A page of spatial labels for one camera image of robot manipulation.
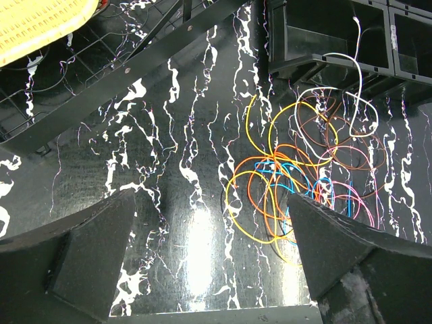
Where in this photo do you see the black wire dish rack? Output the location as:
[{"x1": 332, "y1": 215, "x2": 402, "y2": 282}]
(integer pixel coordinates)
[{"x1": 1, "y1": 1, "x2": 242, "y2": 156}]

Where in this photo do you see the orange cable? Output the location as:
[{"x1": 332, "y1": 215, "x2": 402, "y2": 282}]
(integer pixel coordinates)
[{"x1": 233, "y1": 144, "x2": 320, "y2": 244}]

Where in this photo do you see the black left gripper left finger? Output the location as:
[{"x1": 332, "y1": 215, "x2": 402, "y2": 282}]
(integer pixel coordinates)
[{"x1": 1, "y1": 190, "x2": 136, "y2": 323}]

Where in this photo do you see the white cable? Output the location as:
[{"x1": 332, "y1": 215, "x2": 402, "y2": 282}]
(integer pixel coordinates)
[{"x1": 294, "y1": 16, "x2": 379, "y2": 160}]

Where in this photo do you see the pink cable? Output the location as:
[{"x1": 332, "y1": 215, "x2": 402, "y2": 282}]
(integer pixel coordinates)
[{"x1": 317, "y1": 145, "x2": 376, "y2": 227}]

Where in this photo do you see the black storage bin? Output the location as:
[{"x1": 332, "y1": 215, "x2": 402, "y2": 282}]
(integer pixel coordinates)
[
  {"x1": 387, "y1": 1, "x2": 431, "y2": 107},
  {"x1": 267, "y1": 1, "x2": 394, "y2": 88}
]

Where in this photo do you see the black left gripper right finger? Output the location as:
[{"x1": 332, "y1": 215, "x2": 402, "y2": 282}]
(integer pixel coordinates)
[{"x1": 288, "y1": 194, "x2": 431, "y2": 323}]

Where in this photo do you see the yellow cable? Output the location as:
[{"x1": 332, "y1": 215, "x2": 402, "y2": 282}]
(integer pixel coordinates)
[{"x1": 225, "y1": 94, "x2": 339, "y2": 267}]

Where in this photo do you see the brown cable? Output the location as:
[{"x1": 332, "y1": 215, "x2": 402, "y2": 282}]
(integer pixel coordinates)
[{"x1": 294, "y1": 95, "x2": 387, "y2": 199}]

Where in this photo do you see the blue cable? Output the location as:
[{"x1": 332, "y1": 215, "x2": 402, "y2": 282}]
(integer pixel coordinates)
[{"x1": 253, "y1": 161, "x2": 354, "y2": 237}]

